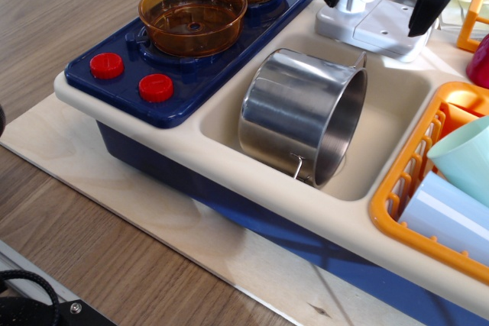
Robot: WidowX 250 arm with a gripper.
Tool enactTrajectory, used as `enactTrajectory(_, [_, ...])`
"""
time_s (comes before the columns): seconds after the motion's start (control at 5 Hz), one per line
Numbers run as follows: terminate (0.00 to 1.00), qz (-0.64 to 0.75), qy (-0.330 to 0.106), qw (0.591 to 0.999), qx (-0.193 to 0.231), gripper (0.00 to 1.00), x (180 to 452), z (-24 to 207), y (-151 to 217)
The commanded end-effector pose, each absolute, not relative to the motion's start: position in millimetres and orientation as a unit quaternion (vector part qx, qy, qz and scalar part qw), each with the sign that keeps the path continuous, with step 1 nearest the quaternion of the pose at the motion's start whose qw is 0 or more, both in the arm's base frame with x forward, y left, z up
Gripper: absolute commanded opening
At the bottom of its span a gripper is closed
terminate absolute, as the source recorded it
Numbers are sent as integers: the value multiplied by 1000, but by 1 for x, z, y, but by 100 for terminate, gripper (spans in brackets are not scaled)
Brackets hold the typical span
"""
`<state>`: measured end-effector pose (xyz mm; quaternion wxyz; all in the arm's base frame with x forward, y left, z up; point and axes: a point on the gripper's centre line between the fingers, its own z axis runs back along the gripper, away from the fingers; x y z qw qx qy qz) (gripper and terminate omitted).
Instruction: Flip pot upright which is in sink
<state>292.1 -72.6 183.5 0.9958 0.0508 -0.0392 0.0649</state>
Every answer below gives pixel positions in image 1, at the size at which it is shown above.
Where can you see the red stove knob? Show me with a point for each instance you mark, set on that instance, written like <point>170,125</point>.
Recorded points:
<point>156,88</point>
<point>106,65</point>

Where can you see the right red stove knob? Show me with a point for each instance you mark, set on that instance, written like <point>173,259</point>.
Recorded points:
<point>156,88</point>

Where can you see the beige toy kitchen sink unit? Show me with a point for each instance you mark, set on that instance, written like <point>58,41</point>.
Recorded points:
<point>330,226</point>

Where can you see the left red stove knob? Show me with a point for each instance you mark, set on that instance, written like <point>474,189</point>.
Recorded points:
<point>106,65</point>

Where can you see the white toy faucet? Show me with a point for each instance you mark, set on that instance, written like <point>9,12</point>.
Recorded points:
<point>379,26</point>

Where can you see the mint green cup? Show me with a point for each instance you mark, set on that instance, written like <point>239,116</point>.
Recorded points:
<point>462,158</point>

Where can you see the blue toy stove top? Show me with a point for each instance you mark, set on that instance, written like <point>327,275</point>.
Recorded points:
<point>194,79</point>

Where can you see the stainless steel pot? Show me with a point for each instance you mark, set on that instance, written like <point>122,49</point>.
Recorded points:
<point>301,112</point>

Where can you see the light blue cup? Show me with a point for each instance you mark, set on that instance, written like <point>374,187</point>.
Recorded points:
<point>459,222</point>

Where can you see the orange rack frame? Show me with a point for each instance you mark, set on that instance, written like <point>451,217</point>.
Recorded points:
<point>477,13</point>

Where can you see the light plywood board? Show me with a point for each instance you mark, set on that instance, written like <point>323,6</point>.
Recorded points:
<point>66,144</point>

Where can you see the orange dish rack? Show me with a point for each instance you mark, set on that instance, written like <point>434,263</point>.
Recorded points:
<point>453,105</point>

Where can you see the magenta cup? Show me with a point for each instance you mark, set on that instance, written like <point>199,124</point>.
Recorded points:
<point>477,69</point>

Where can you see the black metal bracket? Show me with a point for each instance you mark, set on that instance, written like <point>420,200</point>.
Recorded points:
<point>79,313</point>

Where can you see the amber plastic saucepan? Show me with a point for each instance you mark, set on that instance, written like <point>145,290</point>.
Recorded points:
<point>193,28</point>

